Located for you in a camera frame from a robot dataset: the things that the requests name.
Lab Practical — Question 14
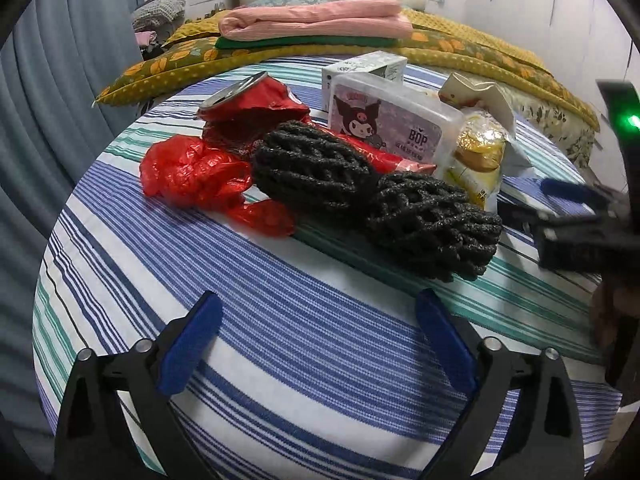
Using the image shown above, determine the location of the blue green striped bedsheet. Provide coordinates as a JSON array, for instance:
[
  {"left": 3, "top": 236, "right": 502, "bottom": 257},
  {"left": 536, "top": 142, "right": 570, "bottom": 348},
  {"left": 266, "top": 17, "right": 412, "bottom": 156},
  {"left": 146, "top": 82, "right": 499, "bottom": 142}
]
[{"left": 32, "top": 55, "right": 626, "bottom": 480}]

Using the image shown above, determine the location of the pink folded blanket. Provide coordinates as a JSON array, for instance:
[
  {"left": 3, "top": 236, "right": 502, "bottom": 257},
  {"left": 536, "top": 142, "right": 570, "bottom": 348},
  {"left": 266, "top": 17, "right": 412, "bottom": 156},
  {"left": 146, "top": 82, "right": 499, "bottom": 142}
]
[{"left": 218, "top": 0, "right": 413, "bottom": 43}]

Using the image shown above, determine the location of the red plastic bag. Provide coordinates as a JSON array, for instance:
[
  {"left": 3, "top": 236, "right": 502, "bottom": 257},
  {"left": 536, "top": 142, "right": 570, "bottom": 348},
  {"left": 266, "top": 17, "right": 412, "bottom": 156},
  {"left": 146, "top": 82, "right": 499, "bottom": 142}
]
[{"left": 139, "top": 136, "right": 297, "bottom": 238}]

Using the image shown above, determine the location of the yellow floral quilt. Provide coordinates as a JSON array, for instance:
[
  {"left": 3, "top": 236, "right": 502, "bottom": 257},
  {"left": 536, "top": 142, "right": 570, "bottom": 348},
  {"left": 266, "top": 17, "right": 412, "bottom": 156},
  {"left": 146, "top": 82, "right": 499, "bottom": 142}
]
[{"left": 92, "top": 7, "right": 601, "bottom": 133}]

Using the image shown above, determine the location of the blue floral pillow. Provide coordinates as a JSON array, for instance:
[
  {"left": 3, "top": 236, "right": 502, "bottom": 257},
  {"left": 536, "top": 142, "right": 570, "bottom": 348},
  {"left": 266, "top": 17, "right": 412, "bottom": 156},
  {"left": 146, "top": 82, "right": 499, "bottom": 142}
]
[{"left": 245, "top": 0, "right": 351, "bottom": 9}]

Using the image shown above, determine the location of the red snack wrapper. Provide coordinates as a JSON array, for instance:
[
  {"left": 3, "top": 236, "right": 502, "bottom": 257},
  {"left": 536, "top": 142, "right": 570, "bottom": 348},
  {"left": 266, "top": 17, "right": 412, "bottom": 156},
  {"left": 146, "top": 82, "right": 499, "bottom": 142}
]
[{"left": 330, "top": 130, "right": 436, "bottom": 176}]

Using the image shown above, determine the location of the white wardrobe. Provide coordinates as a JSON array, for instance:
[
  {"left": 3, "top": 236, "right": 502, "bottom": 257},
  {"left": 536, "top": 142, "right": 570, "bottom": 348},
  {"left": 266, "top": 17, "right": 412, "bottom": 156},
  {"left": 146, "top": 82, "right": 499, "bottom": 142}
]
[{"left": 467, "top": 0, "right": 640, "bottom": 86}]

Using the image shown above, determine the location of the pale floral bedsheet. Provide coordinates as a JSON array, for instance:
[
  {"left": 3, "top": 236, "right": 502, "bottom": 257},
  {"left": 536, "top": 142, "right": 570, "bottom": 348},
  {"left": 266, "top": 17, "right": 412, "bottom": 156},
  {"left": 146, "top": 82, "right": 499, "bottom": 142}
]
[{"left": 515, "top": 97, "right": 598, "bottom": 168}]

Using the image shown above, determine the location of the clear plastic Kuromi box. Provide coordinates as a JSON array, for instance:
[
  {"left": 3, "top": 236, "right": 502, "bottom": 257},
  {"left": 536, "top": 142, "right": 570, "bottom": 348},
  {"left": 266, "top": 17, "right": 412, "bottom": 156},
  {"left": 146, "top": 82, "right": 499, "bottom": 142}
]
[{"left": 327, "top": 72, "right": 465, "bottom": 178}]

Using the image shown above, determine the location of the black foam fruit net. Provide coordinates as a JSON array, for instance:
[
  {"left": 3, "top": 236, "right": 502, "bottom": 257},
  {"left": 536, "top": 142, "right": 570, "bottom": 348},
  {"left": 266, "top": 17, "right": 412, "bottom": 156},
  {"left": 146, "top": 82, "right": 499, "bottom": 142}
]
[
  {"left": 364, "top": 171, "right": 503, "bottom": 282},
  {"left": 250, "top": 119, "right": 381, "bottom": 217}
]

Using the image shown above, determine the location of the person's right hand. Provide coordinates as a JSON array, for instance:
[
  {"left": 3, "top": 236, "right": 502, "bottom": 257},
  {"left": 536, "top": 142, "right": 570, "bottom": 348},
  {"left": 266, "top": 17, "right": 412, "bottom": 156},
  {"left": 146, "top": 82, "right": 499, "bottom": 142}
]
[{"left": 590, "top": 280, "right": 633, "bottom": 356}]

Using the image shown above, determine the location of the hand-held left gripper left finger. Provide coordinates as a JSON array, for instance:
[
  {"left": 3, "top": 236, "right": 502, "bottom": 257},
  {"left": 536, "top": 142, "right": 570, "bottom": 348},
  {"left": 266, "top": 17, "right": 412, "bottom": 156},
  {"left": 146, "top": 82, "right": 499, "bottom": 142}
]
[{"left": 54, "top": 290, "right": 223, "bottom": 480}]

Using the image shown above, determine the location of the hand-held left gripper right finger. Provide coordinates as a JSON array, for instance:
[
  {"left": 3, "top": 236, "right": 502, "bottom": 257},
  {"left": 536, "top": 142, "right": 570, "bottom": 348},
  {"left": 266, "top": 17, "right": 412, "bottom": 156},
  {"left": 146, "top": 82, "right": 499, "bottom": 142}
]
[{"left": 415, "top": 287, "right": 586, "bottom": 480}]

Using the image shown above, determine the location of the pale yellow snack packet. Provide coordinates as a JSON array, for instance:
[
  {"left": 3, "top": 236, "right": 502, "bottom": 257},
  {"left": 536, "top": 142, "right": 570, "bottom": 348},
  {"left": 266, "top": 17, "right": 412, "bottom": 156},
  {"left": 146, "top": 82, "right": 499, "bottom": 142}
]
[{"left": 440, "top": 110, "right": 543, "bottom": 213}]

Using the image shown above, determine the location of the green white milk carton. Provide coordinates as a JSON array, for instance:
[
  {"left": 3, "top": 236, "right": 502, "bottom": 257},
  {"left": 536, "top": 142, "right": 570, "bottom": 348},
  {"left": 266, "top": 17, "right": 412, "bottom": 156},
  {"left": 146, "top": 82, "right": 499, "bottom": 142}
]
[{"left": 321, "top": 51, "right": 408, "bottom": 113}]

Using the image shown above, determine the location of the crushed red can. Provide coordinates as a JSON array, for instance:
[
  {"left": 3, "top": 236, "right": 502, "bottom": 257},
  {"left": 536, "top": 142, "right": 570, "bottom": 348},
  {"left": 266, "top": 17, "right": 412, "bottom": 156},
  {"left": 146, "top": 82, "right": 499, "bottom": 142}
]
[{"left": 197, "top": 71, "right": 311, "bottom": 161}]

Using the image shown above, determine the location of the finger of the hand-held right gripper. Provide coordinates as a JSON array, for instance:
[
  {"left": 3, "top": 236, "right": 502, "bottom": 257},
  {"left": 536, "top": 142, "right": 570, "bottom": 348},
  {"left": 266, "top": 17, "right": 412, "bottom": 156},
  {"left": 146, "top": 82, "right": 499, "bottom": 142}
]
[
  {"left": 497, "top": 201, "right": 618, "bottom": 272},
  {"left": 541, "top": 177, "right": 626, "bottom": 211}
]

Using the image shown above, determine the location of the dark clothes pile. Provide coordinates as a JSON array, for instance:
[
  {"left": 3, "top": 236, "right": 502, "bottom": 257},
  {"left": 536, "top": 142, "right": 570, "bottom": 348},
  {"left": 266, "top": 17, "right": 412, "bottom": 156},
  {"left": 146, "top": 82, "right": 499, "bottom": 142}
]
[{"left": 140, "top": 40, "right": 172, "bottom": 61}]

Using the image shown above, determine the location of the green folded cloth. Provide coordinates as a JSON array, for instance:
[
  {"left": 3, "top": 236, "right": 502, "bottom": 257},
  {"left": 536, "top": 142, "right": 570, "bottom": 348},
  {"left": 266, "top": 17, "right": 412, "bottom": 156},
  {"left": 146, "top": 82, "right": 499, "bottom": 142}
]
[{"left": 215, "top": 35, "right": 401, "bottom": 52}]

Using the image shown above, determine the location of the grey knit clothing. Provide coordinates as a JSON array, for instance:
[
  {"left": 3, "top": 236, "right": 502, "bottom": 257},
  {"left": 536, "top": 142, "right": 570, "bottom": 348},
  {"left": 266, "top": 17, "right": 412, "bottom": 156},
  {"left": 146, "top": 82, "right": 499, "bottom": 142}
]
[{"left": 131, "top": 0, "right": 187, "bottom": 33}]

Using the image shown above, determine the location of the white red paper wrapper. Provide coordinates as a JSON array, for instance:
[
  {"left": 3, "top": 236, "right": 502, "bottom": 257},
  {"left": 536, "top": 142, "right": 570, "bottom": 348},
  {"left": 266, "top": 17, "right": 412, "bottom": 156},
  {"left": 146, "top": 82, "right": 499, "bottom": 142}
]
[{"left": 439, "top": 71, "right": 517, "bottom": 141}]

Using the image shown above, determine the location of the grey blue curtain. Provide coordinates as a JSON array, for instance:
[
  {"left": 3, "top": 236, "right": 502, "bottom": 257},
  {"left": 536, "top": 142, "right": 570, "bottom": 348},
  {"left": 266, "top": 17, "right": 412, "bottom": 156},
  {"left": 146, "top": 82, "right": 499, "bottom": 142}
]
[{"left": 0, "top": 0, "right": 146, "bottom": 461}]

